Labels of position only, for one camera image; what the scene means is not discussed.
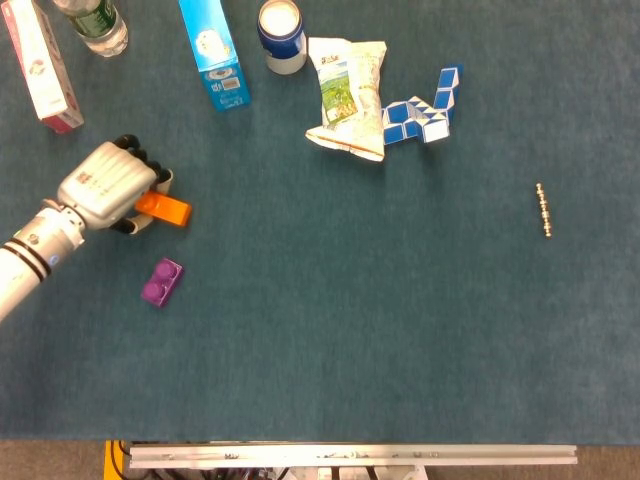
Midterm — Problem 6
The teal felt table cloth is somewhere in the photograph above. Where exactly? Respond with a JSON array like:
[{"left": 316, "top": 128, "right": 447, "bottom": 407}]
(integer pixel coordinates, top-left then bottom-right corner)
[{"left": 0, "top": 0, "right": 640, "bottom": 445}]

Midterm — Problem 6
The blue white cup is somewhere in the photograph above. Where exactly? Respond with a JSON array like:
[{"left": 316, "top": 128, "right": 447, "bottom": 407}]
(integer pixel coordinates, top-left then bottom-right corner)
[{"left": 257, "top": 0, "right": 308, "bottom": 76}]

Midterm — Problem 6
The clear bottle with green label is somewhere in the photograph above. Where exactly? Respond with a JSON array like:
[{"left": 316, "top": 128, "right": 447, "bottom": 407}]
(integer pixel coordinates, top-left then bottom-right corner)
[{"left": 52, "top": 0, "right": 130, "bottom": 58}]

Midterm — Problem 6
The aluminium profile rail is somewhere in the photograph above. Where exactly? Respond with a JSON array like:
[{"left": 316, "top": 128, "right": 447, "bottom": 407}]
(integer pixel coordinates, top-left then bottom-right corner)
[{"left": 128, "top": 443, "right": 579, "bottom": 470}]

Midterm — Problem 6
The purple toy brick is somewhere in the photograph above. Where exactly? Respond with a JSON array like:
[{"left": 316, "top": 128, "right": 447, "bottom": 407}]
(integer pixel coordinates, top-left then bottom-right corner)
[{"left": 140, "top": 257, "right": 186, "bottom": 309}]

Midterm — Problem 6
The black cable bundle under rail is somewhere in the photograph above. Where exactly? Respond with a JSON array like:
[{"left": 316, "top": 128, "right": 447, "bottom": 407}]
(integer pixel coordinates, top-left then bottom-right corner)
[{"left": 110, "top": 439, "right": 132, "bottom": 476}]

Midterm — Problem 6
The orange toy brick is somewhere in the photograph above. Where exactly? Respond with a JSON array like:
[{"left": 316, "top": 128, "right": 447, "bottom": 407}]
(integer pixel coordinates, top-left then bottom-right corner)
[{"left": 133, "top": 191, "right": 193, "bottom": 229}]

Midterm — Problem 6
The blue milk carton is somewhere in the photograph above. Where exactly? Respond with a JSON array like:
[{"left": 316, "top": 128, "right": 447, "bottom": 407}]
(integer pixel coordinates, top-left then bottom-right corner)
[{"left": 178, "top": 0, "right": 252, "bottom": 113}]

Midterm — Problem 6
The white and green snack bag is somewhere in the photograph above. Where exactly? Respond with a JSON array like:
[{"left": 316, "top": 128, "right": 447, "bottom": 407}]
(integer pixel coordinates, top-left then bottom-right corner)
[{"left": 304, "top": 36, "right": 389, "bottom": 163}]

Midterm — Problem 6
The blue and white snake puzzle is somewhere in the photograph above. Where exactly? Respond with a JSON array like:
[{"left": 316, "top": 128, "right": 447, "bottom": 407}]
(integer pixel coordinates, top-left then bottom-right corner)
[{"left": 381, "top": 63, "right": 464, "bottom": 147}]

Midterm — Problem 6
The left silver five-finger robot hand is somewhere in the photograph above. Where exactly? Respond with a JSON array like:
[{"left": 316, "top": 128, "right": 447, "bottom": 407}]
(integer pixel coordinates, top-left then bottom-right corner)
[{"left": 56, "top": 133, "right": 175, "bottom": 236}]

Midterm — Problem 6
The small metal beaded rod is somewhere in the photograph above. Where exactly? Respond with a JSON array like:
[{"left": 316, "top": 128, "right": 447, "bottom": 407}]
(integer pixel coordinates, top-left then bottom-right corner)
[{"left": 535, "top": 182, "right": 554, "bottom": 240}]

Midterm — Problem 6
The yellow frame part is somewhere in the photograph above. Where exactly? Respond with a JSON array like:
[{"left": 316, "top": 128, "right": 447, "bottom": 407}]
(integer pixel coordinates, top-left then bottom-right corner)
[{"left": 103, "top": 439, "right": 126, "bottom": 480}]

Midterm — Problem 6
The pink and white carton box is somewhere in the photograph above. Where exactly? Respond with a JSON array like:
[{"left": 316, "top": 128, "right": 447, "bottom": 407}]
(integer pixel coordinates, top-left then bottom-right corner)
[{"left": 0, "top": 0, "right": 85, "bottom": 135}]

